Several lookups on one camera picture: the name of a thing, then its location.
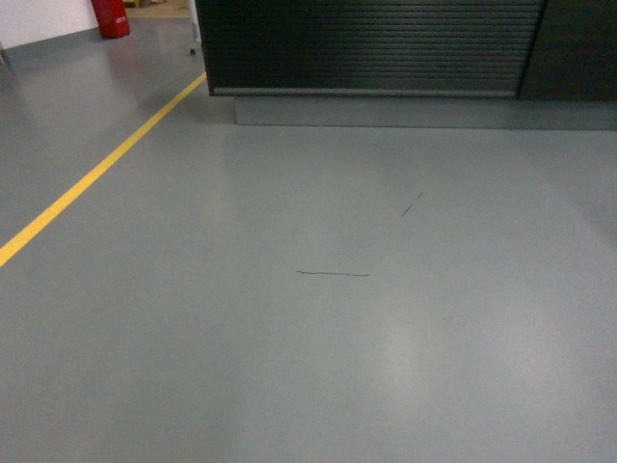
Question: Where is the red fire extinguisher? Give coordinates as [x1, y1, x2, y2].
[91, 0, 130, 40]

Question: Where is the black checkout counter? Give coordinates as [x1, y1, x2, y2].
[197, 1, 616, 130]

